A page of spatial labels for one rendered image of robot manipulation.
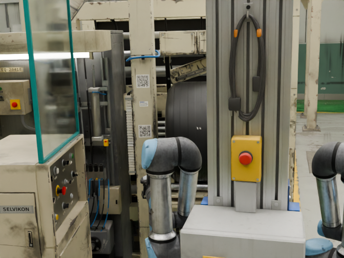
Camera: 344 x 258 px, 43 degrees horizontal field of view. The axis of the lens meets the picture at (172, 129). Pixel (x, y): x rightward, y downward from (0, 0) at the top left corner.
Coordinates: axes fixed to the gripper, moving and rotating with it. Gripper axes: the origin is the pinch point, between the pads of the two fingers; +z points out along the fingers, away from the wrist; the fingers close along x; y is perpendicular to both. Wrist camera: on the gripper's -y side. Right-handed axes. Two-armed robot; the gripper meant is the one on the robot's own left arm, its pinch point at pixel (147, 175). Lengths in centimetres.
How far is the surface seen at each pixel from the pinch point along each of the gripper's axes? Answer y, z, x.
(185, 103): -36.7, 16.2, 19.8
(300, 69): -40, 820, 513
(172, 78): -45, 70, 23
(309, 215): 81, 152, 190
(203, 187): 11.0, 18.7, 36.9
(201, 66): -55, 65, 40
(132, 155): -0.3, 38.3, -3.2
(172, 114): -30.0, 14.9, 12.9
